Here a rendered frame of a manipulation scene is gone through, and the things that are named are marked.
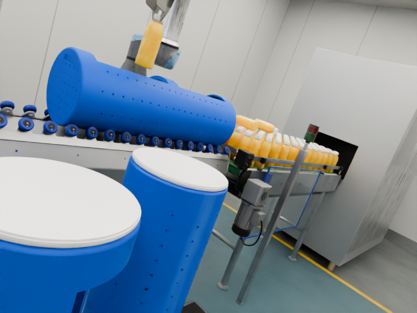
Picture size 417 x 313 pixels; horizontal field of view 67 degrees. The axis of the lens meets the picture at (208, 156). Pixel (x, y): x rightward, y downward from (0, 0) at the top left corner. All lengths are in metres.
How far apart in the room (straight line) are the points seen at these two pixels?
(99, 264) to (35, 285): 0.08
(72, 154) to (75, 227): 0.78
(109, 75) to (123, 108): 0.13
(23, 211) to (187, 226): 0.43
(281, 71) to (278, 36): 0.74
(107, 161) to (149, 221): 0.55
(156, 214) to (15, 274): 0.41
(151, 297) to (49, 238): 0.52
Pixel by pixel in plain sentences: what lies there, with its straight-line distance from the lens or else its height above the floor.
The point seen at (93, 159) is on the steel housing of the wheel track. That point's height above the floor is 0.87.
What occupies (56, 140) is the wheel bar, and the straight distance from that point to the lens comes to 1.20.
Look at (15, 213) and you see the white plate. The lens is 0.48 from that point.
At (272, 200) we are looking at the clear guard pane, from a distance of 2.14.
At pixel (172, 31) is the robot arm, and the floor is 1.46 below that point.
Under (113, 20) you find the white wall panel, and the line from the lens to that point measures 4.40.
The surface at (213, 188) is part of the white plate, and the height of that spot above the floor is 1.03.
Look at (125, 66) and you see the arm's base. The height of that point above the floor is 1.21.
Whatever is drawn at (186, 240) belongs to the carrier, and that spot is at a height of 0.89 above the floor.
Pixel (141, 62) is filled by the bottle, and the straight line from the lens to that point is 1.25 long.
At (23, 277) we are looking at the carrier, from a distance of 0.46.
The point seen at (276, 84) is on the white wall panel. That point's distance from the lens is 6.63.
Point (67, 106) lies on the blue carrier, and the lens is 1.22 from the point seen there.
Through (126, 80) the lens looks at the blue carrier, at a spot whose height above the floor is 1.18.
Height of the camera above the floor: 1.27
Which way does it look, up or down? 12 degrees down
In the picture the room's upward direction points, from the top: 20 degrees clockwise
